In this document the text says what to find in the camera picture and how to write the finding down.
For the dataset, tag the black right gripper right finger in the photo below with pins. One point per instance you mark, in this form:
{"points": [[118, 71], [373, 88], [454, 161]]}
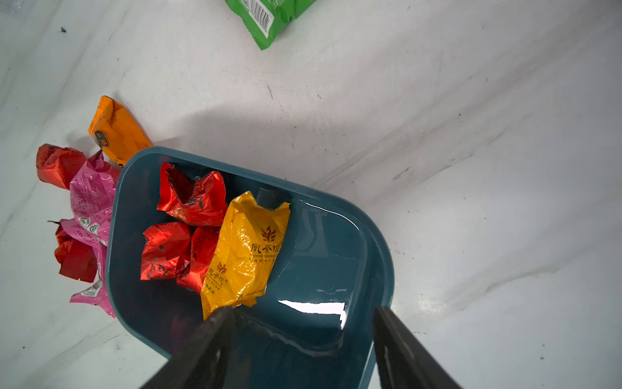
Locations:
{"points": [[401, 359]]}

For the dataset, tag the teal storage box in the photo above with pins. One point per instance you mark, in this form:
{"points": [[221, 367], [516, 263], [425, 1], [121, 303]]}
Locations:
{"points": [[313, 326]]}

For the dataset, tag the orange tea bag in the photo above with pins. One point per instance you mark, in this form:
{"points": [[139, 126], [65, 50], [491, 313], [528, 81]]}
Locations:
{"points": [[116, 132]]}

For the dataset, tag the yellow tea bag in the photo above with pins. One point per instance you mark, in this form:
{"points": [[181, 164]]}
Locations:
{"points": [[250, 241]]}

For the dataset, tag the red tea bag top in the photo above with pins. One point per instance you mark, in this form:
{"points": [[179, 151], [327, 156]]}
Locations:
{"points": [[58, 165]]}

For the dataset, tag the green chips bag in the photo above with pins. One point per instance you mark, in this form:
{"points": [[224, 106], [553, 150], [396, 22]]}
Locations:
{"points": [[266, 19]]}

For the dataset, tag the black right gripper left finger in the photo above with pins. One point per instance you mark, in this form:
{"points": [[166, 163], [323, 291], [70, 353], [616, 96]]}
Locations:
{"points": [[202, 362]]}

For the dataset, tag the red tea bag lone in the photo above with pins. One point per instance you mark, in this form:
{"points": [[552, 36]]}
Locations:
{"points": [[166, 253]]}

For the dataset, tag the red tea bag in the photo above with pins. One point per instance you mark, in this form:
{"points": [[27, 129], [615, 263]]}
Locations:
{"points": [[58, 165], [196, 203], [202, 249], [77, 259]]}

